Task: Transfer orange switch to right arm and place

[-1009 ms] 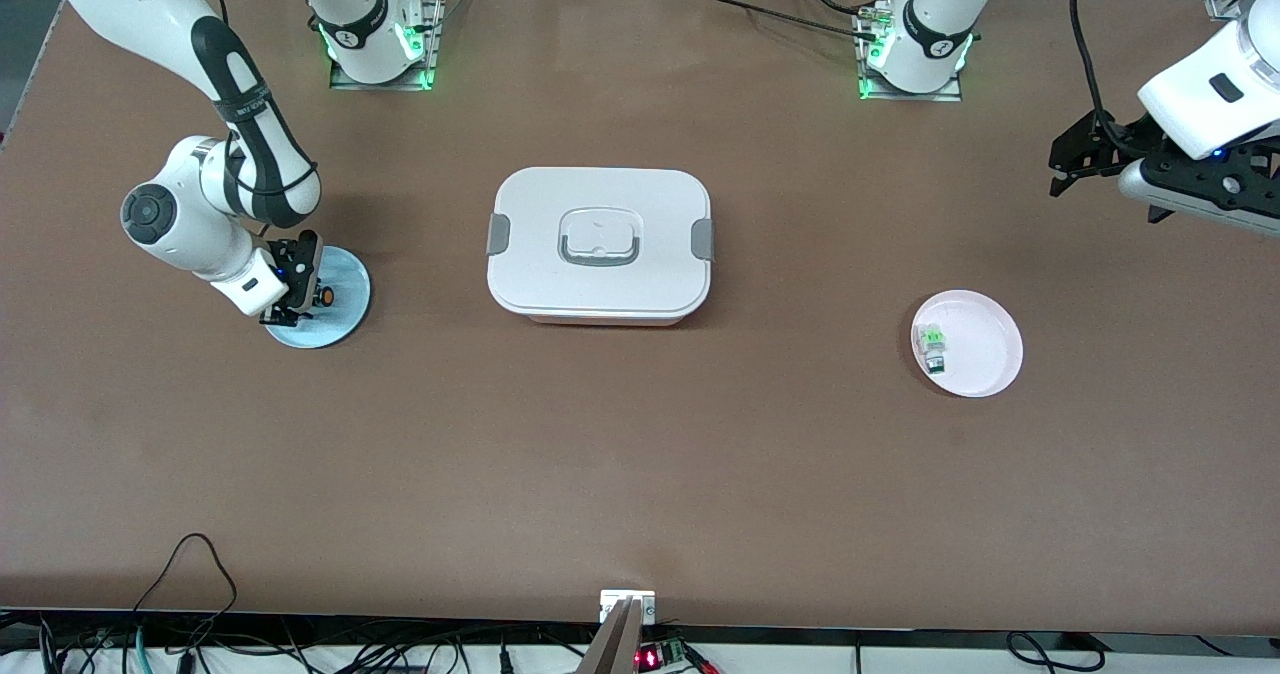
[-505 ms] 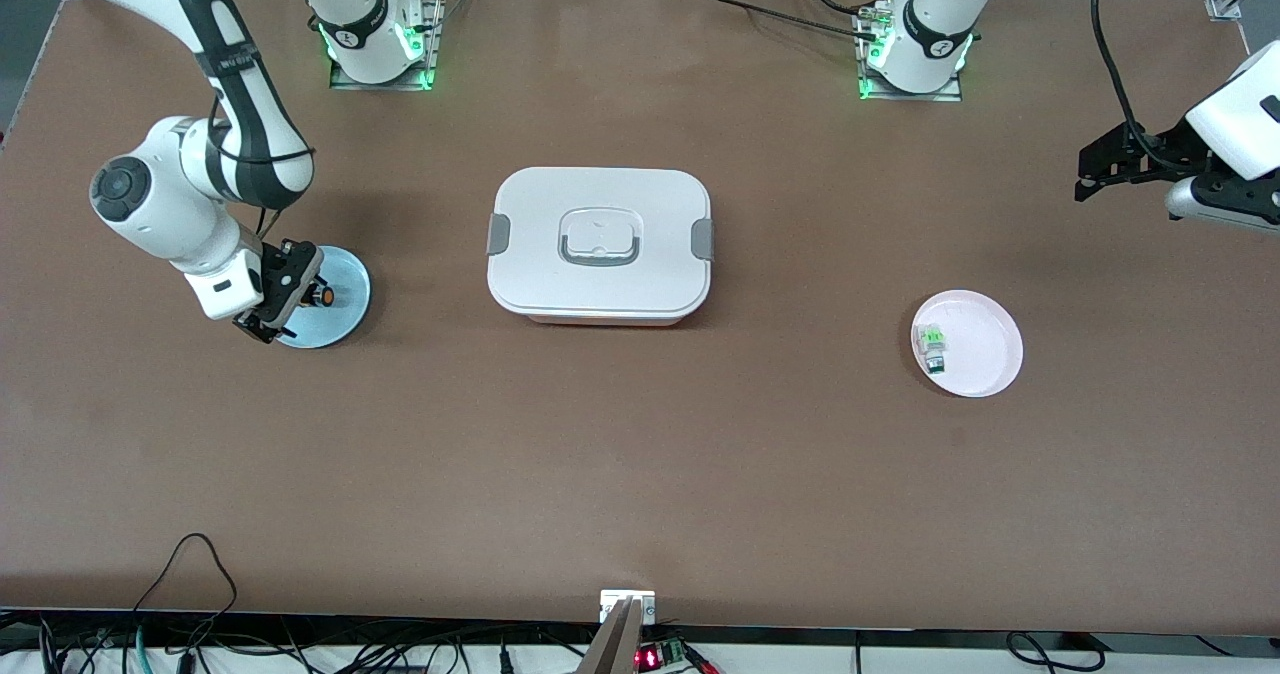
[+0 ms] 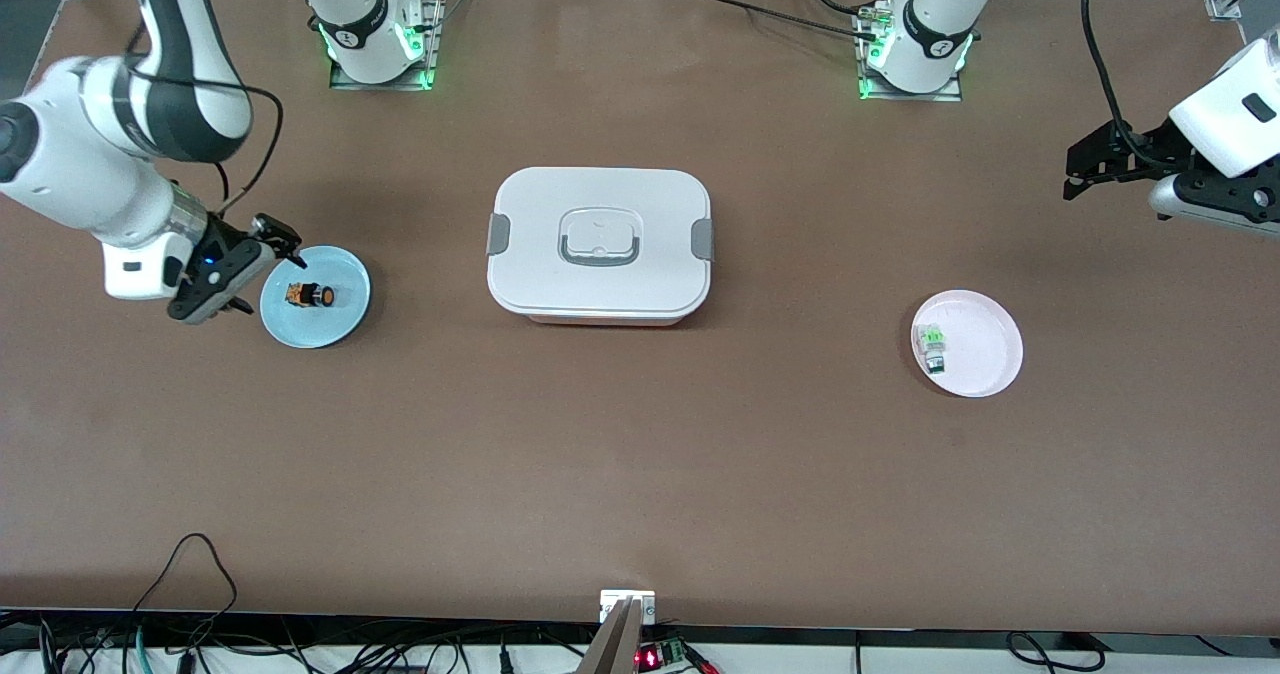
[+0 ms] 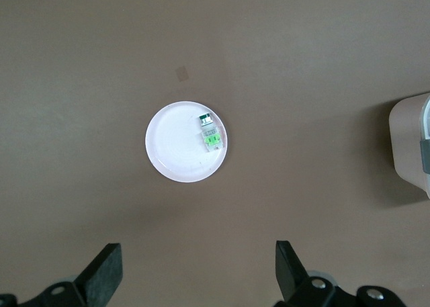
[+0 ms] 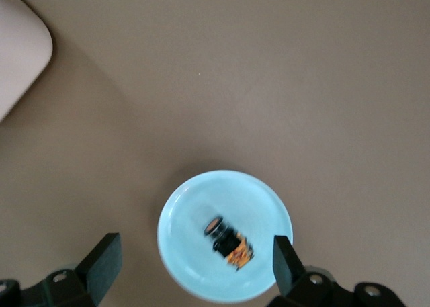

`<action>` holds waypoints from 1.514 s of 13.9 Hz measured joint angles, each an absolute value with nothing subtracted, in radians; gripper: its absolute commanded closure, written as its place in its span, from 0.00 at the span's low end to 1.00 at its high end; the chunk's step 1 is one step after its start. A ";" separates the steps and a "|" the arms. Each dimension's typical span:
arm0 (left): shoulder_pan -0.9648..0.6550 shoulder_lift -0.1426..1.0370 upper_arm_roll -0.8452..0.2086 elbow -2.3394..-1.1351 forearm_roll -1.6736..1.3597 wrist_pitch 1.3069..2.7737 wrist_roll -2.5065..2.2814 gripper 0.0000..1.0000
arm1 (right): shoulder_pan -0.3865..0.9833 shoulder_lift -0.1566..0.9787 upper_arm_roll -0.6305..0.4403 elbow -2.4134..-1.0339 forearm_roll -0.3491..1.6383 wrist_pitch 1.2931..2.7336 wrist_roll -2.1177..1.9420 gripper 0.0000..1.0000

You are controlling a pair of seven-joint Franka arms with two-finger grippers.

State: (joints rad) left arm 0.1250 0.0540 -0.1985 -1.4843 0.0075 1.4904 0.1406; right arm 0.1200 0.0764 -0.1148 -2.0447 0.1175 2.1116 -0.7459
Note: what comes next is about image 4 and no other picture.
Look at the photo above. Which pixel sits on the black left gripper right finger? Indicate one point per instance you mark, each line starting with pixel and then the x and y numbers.
pixel 302 293

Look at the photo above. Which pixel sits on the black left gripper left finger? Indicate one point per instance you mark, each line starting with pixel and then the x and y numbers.
pixel 84 290

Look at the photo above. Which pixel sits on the pale pink round plate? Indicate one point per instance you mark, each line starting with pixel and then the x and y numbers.
pixel 174 142

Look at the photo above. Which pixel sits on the white lunch box grey latches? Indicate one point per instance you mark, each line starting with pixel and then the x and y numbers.
pixel 408 145

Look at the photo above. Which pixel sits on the green push button switch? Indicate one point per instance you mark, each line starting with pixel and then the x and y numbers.
pixel 211 139

